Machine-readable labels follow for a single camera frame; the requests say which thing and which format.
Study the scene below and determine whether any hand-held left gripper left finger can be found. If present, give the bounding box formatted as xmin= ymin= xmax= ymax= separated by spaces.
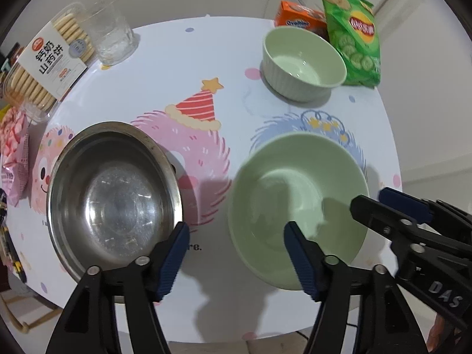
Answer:
xmin=45 ymin=221 xmax=191 ymax=354

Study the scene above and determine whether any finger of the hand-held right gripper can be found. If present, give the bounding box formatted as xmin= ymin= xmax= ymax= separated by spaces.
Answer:
xmin=378 ymin=187 xmax=472 ymax=242
xmin=349 ymin=194 xmax=472 ymax=259

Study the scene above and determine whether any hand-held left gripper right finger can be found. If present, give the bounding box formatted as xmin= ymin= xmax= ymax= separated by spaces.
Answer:
xmin=283 ymin=221 xmax=428 ymax=354

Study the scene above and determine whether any large green ribbed bowl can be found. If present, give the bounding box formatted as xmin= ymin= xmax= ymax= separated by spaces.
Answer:
xmin=227 ymin=132 xmax=370 ymax=291

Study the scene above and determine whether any large steel bowl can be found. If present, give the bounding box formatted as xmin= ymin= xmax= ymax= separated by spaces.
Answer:
xmin=47 ymin=121 xmax=184 ymax=303

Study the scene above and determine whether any person's right hand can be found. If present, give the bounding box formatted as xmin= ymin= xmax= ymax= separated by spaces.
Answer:
xmin=428 ymin=312 xmax=461 ymax=354

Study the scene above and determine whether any yellow black object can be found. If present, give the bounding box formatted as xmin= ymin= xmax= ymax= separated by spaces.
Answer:
xmin=0 ymin=188 xmax=27 ymax=284

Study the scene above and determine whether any green chips bag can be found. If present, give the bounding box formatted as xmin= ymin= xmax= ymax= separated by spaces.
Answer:
xmin=318 ymin=0 xmax=381 ymax=88

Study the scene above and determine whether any small green ribbed bowl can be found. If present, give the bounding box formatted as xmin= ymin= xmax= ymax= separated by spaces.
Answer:
xmin=262 ymin=27 xmax=348 ymax=103

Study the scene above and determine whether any pink snack bag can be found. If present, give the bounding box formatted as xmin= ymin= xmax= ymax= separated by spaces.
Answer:
xmin=0 ymin=107 xmax=30 ymax=207

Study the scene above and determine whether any orange snack box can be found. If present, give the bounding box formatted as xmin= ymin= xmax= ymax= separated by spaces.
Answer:
xmin=274 ymin=0 xmax=330 ymax=39

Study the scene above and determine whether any clear plastic biscuit container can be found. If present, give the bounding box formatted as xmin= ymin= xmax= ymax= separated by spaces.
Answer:
xmin=2 ymin=2 xmax=97 ymax=123

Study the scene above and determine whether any clear glass cup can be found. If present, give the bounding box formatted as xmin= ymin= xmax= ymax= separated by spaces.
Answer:
xmin=86 ymin=0 xmax=136 ymax=67

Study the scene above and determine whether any wooden chair frame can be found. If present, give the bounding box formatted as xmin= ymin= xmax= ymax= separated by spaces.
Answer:
xmin=0 ymin=288 xmax=60 ymax=334

